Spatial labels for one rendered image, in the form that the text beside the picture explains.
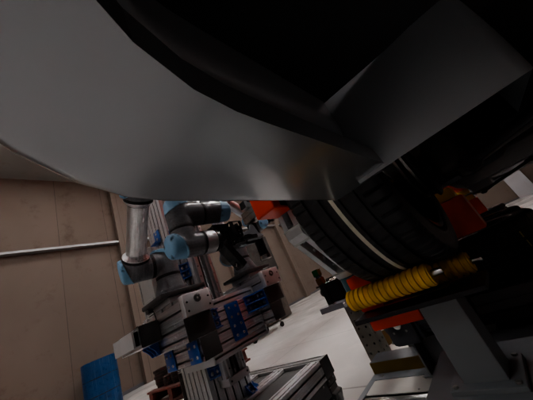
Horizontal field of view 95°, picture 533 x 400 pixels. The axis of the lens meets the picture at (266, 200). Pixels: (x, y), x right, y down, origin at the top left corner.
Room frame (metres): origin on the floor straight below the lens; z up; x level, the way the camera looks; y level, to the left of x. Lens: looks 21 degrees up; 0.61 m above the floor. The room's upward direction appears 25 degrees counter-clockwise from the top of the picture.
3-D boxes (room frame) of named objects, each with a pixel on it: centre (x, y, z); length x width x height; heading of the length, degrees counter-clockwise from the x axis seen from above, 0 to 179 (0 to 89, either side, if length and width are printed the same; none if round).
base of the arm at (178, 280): (1.20, 0.61, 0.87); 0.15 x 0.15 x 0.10
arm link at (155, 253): (1.19, 0.61, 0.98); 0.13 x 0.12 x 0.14; 136
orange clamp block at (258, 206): (0.67, -0.01, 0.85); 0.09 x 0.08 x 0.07; 142
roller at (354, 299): (0.77, -0.20, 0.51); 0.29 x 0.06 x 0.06; 52
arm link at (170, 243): (0.70, 0.28, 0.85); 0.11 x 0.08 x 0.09; 142
